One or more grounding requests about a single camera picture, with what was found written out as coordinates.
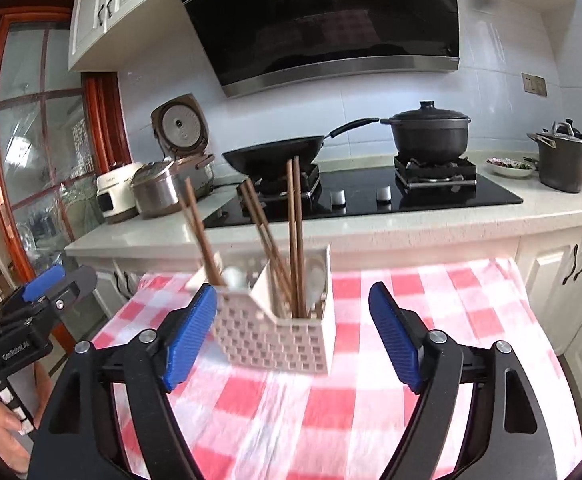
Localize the black wok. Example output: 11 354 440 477
221 117 380 178

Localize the white long-handled spoon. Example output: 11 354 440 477
220 265 246 290

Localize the small white cooker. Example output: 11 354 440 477
96 161 144 225

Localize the wooden framed glass door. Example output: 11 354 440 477
0 0 132 361

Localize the brown rice cooker open lid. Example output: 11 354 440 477
151 93 216 200

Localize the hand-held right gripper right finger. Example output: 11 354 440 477
368 281 559 480

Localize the white wall cabinet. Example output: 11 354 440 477
67 0 186 72

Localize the white dish with food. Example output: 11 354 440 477
486 157 536 178

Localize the white ceramic soup spoon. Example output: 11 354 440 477
302 256 328 308

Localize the grey stockpot with lid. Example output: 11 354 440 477
527 120 582 194

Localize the wall switch plate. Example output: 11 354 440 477
521 72 548 97

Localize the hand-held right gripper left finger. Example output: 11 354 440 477
30 283 218 480

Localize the white plastic utensil basket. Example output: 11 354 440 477
186 245 336 375

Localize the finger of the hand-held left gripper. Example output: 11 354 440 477
46 265 98 311
21 264 68 303

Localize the speckled white kitchen countertop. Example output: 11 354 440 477
65 150 582 261

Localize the black pot with lid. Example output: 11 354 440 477
380 101 472 161

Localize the black glass gas cooktop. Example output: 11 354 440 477
202 156 524 231

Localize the black glass range hood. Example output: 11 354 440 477
166 0 460 100

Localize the red white checked tablecloth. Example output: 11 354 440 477
91 257 582 480

